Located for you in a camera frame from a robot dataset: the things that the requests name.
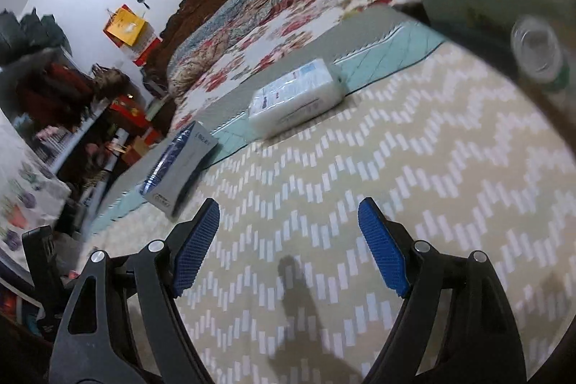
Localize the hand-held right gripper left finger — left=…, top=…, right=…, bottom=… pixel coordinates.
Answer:
left=49, top=199, right=221, bottom=384

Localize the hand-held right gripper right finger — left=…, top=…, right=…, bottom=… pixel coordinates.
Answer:
left=357, top=197, right=527, bottom=384

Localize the white floral cloth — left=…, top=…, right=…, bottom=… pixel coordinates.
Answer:
left=0, top=114, right=73, bottom=265

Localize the grey blue cardboard box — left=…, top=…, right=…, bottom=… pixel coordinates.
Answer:
left=140, top=121, right=219, bottom=218

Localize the beige zigzag blanket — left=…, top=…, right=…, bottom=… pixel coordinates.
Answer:
left=81, top=37, right=576, bottom=384

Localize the dark wooden nightstand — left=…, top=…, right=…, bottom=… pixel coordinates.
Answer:
left=144, top=93, right=178, bottom=124

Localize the red box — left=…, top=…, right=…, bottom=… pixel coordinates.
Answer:
left=110, top=95, right=151, bottom=128

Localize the cluttered dark shelf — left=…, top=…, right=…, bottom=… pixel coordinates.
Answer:
left=0, top=8, right=145, bottom=205

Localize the white tissue pack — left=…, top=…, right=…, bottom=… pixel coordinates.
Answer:
left=247, top=59, right=348, bottom=139

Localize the red paper bag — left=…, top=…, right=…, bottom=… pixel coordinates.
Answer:
left=132, top=37, right=163, bottom=67

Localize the grey teal quilted mat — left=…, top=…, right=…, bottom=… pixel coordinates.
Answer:
left=90, top=6, right=446, bottom=236

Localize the white red floral bedsheet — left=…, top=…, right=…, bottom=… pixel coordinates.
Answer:
left=173, top=0, right=421, bottom=128

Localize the folded floral patchwork quilt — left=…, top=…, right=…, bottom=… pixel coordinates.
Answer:
left=166, top=0, right=327, bottom=92

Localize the carved dark wooden headboard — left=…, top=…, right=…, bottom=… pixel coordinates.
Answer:
left=141, top=0, right=277, bottom=88

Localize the clear plastic bottle green label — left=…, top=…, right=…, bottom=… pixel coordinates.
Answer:
left=510, top=15, right=574, bottom=92

